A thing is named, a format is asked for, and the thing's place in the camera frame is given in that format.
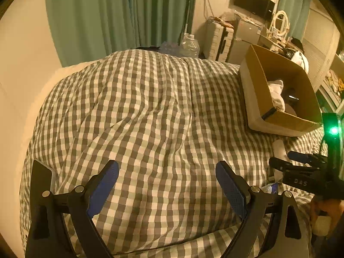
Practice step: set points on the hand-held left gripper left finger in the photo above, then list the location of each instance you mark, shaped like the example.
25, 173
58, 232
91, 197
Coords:
105, 186

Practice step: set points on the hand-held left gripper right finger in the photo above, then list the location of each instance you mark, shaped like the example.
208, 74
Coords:
230, 190

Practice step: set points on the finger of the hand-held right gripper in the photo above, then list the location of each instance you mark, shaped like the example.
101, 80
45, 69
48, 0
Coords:
298, 156
279, 164

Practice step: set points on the white sock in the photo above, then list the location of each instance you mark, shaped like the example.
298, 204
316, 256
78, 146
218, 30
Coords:
280, 149

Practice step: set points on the cardboard box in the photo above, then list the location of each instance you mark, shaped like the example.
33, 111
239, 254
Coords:
293, 91

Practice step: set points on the person's right hand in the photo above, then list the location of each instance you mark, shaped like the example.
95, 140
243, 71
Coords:
323, 207

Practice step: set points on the black item in box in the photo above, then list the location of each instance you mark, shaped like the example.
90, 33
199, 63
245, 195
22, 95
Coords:
291, 96

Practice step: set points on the white small bottle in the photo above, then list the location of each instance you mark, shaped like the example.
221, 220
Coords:
322, 225

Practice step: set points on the grey checkered blanket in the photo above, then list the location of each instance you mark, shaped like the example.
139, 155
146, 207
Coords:
150, 145

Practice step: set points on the white cloth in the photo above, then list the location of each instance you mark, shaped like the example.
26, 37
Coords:
276, 92

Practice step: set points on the black and white bag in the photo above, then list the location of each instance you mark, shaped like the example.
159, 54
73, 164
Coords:
297, 56

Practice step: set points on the white dressing table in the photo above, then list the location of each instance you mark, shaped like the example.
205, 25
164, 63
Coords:
275, 43

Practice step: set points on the silver mini fridge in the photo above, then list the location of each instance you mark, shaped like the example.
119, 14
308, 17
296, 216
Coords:
246, 39

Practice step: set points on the round white vanity mirror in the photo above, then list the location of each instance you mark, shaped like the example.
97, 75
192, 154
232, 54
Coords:
280, 24

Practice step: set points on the white suitcase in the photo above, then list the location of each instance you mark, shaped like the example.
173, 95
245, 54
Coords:
216, 41

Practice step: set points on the large clear water jug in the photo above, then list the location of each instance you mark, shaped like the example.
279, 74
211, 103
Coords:
189, 45

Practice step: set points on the crumpled clear plastic bag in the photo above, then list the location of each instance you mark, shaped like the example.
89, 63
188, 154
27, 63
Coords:
169, 48

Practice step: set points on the green window curtain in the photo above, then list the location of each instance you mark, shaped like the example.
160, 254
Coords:
293, 1

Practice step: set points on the black wall television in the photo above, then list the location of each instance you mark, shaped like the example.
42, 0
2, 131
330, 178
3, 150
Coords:
254, 2

